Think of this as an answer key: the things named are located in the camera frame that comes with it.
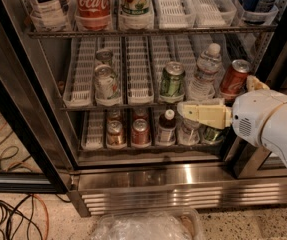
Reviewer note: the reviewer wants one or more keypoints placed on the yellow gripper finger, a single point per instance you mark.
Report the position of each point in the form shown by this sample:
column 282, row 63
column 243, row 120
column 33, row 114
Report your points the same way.
column 253, row 83
column 217, row 116

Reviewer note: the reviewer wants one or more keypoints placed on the white soda can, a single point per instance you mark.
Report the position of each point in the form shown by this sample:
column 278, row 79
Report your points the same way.
column 106, row 83
column 104, row 56

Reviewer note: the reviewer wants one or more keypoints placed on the stainless steel fridge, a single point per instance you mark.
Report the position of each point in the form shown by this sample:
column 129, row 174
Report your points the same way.
column 47, row 95

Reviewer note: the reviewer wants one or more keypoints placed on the white soda can front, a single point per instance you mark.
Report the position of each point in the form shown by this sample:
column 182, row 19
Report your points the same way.
column 106, row 83

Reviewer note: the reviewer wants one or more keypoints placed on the green can bottom shelf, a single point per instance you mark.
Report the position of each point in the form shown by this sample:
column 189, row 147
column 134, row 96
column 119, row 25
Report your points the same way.
column 213, row 136

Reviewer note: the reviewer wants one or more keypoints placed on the green soda can middle shelf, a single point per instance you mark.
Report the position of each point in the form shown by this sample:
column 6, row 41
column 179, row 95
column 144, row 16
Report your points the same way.
column 172, row 82

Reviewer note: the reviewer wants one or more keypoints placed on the brown can shelf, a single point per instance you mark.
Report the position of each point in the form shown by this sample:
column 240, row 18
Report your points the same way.
column 115, row 134
column 114, row 115

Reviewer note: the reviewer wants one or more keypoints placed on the white soda can behind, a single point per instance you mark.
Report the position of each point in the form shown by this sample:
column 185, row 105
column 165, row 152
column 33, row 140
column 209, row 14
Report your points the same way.
column 104, row 56

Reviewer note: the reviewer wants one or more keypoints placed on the tea bottle top shelf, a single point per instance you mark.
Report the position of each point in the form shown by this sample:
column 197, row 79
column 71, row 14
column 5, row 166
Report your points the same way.
column 50, row 15

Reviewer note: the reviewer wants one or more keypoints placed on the green label soda bottle top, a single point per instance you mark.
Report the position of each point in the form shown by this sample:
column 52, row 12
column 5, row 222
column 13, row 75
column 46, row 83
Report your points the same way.
column 135, row 14

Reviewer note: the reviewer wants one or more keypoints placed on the water bottle bottom shelf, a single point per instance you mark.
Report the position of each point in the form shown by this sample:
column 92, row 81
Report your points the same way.
column 188, row 133

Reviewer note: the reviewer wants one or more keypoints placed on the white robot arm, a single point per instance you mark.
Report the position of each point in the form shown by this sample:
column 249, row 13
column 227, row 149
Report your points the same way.
column 274, row 133

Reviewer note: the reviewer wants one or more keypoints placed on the red can bottom shelf back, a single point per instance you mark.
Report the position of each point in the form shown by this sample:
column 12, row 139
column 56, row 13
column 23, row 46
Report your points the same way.
column 140, row 113

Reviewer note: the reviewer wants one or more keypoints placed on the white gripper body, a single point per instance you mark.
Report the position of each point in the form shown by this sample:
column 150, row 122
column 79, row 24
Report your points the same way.
column 253, row 116

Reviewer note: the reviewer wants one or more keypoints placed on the clear water bottle middle shelf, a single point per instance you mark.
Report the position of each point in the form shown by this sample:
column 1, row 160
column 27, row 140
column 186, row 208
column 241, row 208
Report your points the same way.
column 208, row 64

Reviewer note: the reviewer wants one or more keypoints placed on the red coke can shelf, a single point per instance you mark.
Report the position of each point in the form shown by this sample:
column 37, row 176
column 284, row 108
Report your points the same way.
column 234, row 79

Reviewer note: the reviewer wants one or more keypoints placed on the brown can bottom shelf front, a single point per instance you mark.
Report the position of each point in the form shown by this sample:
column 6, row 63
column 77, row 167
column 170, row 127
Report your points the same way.
column 115, row 134

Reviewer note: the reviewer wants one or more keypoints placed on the red can bottom shelf front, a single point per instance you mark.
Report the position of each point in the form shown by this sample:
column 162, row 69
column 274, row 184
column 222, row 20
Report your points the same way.
column 140, row 133

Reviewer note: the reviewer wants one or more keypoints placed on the brown can bottom shelf back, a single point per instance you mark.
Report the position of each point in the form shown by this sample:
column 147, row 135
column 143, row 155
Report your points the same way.
column 114, row 115

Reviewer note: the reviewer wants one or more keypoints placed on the large coca-cola bottle top shelf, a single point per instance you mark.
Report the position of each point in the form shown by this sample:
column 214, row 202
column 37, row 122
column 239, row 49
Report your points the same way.
column 94, row 14

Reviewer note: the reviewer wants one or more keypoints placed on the clear plastic bin with bag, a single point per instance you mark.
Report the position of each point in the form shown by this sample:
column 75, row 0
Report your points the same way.
column 155, row 224

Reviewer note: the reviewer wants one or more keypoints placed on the dark juice bottle bottom shelf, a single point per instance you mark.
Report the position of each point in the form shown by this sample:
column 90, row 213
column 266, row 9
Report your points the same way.
column 166, row 128

